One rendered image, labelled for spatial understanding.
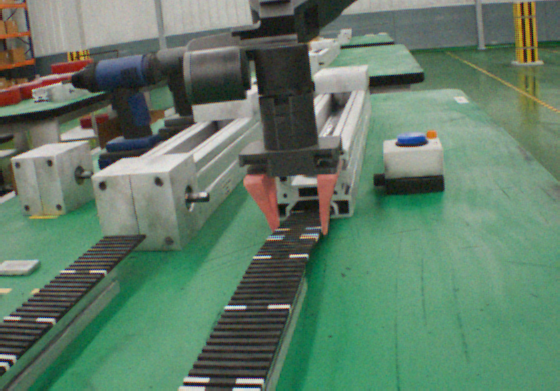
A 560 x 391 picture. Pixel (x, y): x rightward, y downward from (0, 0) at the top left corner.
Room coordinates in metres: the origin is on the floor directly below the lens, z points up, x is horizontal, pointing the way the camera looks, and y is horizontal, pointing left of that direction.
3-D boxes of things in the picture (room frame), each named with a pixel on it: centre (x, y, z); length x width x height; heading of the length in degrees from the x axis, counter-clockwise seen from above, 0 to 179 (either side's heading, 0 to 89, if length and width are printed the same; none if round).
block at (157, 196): (0.70, 0.15, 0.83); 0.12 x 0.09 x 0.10; 78
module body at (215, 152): (1.14, 0.06, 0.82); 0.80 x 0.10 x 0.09; 168
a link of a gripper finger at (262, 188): (0.62, -0.01, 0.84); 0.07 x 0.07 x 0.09; 78
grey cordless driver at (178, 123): (1.33, 0.21, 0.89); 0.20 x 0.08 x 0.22; 80
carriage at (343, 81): (1.34, -0.17, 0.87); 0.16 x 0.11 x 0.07; 168
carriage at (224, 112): (1.14, 0.06, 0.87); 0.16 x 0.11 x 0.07; 168
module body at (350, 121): (1.10, -0.12, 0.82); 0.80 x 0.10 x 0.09; 168
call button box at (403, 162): (0.80, -0.18, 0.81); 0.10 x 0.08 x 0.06; 78
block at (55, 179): (0.92, 0.34, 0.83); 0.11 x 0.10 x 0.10; 74
